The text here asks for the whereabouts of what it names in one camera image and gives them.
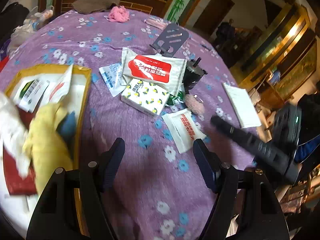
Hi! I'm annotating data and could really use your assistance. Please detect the white plastic bag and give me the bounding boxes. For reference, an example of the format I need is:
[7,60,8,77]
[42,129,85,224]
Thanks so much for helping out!
[10,22,35,45]

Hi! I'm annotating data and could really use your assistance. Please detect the blue plush toy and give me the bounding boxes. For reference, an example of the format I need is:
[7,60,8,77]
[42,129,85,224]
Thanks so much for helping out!
[57,111,77,143]

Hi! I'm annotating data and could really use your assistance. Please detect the red tissue packet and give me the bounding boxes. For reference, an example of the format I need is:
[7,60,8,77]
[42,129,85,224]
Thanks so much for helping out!
[5,105,38,195]

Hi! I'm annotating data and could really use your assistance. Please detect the white tray with gold rim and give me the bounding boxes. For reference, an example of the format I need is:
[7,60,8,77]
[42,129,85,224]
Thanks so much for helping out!
[0,64,93,240]

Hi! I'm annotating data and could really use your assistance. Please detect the yellow towel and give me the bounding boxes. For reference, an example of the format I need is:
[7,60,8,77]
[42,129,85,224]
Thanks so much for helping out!
[22,102,74,195]

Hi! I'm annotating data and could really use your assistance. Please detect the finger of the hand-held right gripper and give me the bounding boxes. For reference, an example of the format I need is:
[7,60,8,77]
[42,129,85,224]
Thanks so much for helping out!
[211,115,300,183]

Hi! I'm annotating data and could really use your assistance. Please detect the brown wooden door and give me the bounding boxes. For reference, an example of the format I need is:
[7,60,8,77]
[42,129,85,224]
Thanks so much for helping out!
[194,0,235,34]

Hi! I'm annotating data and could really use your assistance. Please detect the white towel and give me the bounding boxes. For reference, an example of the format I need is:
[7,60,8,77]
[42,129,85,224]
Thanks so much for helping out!
[0,91,30,178]

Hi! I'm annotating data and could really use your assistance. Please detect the white flat pad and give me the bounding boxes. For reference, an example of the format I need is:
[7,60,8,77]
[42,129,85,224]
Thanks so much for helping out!
[222,81,262,128]

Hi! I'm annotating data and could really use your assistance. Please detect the white packet red stripes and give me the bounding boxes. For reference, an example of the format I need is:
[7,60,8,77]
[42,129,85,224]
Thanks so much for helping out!
[46,64,73,103]

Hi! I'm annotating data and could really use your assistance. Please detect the black bag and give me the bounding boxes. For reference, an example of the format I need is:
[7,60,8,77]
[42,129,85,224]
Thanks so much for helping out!
[0,2,30,30]

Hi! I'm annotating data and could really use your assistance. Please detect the large wet wipe packet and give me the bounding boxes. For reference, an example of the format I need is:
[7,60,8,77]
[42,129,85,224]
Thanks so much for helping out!
[121,47,188,94]

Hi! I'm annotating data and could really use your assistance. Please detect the clear plastic bag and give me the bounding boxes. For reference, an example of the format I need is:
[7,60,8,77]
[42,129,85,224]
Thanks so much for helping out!
[30,5,55,28]

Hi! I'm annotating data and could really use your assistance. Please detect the black plastic object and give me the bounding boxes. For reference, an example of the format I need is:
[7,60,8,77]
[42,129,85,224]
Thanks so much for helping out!
[181,57,208,90]

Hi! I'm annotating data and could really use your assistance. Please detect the white packet blue print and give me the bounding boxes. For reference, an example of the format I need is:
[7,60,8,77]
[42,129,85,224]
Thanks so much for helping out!
[99,62,123,97]

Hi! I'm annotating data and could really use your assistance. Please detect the brown knitted hat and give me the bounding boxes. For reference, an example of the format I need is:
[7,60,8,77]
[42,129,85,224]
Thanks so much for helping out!
[72,0,118,14]

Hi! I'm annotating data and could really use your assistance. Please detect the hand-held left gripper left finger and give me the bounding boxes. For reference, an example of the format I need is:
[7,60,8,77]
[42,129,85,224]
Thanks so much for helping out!
[26,137,125,240]

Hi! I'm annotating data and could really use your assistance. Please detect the purple floral tablecloth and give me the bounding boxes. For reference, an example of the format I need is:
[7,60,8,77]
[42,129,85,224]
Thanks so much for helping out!
[0,9,265,240]

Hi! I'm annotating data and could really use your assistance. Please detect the pink fluffy pom-pom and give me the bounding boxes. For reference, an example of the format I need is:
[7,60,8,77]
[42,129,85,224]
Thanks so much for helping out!
[184,94,205,113]

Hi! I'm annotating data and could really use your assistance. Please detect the pink packet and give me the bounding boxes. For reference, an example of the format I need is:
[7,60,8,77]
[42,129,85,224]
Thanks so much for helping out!
[145,16,168,29]

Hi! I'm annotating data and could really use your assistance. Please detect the white packet green label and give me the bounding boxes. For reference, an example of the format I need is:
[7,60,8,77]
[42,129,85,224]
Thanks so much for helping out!
[12,78,50,113]

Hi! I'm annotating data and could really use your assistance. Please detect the lemon print tissue pack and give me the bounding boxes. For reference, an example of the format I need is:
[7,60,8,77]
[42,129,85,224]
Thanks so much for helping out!
[121,77,170,117]

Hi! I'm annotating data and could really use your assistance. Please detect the dark card phone stand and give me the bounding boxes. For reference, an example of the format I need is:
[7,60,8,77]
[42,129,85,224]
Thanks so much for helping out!
[150,23,189,58]

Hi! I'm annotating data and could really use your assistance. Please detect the pink fluffy cloth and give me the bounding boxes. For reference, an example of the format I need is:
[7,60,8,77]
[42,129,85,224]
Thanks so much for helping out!
[108,5,130,23]

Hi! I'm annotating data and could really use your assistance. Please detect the small wet wipe packet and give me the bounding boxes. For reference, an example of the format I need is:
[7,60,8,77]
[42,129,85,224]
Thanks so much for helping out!
[162,108,207,154]

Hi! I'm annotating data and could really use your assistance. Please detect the wooden cabinet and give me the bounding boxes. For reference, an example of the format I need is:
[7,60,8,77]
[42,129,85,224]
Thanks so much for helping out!
[37,0,215,27]

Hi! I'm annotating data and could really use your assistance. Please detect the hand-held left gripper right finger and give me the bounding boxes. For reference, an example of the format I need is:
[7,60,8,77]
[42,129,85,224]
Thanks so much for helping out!
[192,139,289,240]

